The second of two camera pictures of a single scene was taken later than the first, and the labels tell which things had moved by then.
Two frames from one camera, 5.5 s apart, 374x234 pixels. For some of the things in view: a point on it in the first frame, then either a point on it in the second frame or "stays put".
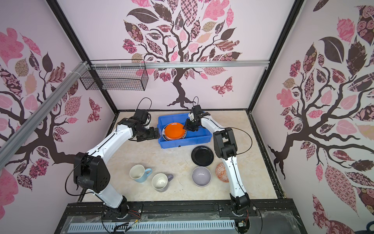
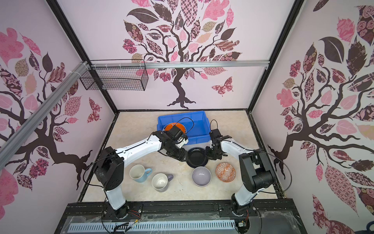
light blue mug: [139, 173] stays put
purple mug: [159, 182] stays put
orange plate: [174, 131] stays put
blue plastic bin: [201, 136] stays put
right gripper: [188, 126] to [209, 155]
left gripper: [151, 135] to [180, 156]
